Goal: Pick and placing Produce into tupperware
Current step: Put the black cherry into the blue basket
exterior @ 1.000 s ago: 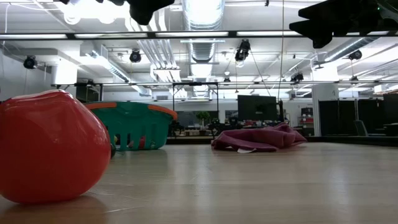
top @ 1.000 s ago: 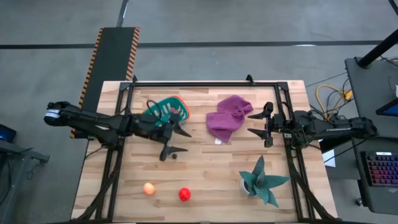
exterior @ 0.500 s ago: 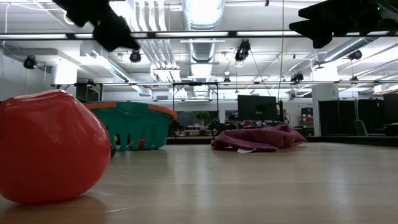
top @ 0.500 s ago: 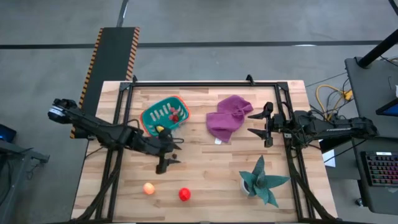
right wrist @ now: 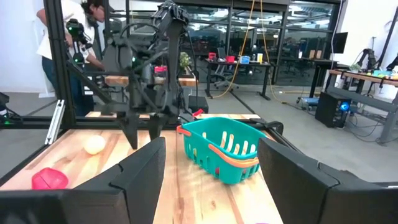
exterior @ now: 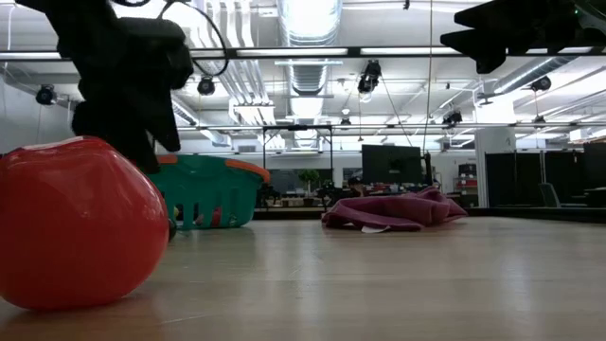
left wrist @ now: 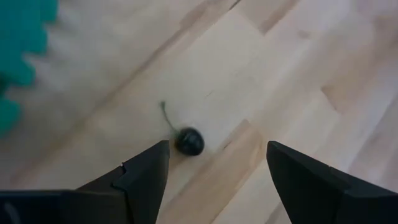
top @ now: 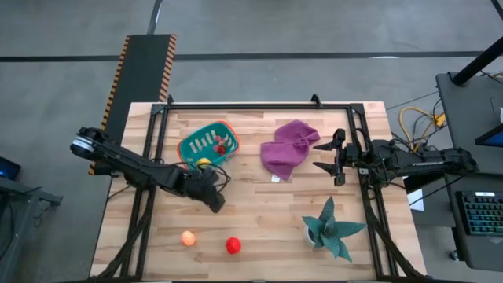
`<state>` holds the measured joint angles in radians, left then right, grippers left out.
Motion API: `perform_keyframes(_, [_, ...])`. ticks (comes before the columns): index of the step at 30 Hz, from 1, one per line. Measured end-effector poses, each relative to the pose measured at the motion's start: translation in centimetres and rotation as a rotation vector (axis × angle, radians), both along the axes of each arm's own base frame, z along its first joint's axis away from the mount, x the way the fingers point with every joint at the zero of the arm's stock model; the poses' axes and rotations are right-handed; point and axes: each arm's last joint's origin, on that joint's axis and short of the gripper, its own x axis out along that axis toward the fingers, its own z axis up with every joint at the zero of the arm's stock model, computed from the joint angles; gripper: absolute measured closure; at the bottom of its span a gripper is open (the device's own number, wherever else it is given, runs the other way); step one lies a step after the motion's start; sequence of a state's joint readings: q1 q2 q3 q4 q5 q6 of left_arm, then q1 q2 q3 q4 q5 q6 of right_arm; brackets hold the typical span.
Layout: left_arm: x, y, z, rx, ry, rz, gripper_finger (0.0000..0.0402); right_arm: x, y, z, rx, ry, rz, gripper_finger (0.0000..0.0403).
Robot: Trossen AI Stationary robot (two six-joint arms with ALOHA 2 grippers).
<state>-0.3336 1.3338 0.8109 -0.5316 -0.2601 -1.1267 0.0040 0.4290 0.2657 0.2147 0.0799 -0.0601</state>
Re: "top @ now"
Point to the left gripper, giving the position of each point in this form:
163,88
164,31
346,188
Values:
204,186

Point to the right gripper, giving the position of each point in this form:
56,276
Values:
355,157

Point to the yellow lemon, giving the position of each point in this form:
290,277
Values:
203,161

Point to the red strawberry with green leaves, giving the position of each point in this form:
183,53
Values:
221,149

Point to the orange peach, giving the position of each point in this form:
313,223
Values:
188,238

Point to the teal basket with orange rim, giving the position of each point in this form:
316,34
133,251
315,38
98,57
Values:
230,135

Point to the round red fruit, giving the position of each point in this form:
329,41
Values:
233,245

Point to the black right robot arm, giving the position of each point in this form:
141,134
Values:
424,163

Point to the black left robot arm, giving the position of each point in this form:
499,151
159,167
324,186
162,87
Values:
129,163

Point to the purple cloth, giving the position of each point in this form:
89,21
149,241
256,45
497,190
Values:
291,145

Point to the white cloth tag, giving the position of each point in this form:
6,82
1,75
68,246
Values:
276,178

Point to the teal artificial plant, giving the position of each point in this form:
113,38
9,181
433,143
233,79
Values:
330,232

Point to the white plant pot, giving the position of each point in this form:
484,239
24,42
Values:
309,237

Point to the black cart bar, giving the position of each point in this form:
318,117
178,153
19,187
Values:
422,181

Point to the white paper sheet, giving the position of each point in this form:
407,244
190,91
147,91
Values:
415,200

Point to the black hazard-striped floor mat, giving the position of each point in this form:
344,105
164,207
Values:
141,70

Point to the grey cart top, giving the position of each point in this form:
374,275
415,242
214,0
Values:
467,118

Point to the black caster wheel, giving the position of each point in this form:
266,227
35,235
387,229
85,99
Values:
454,255

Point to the backlit black keyboard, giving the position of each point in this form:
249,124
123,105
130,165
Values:
483,214

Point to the blue screen device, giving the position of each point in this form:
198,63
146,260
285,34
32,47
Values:
493,138

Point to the grey keyboard shelf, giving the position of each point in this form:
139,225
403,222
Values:
475,251

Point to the black diagonal pole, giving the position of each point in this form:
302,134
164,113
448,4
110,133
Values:
477,63

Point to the grey metal stand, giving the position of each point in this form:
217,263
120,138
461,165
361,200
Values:
23,192

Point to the dark blue glowing device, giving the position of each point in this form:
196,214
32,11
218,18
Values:
8,169

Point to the black frame clamp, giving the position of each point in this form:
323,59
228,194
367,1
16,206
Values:
170,100
315,100

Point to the black aluminium frame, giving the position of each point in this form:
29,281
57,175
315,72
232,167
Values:
255,106

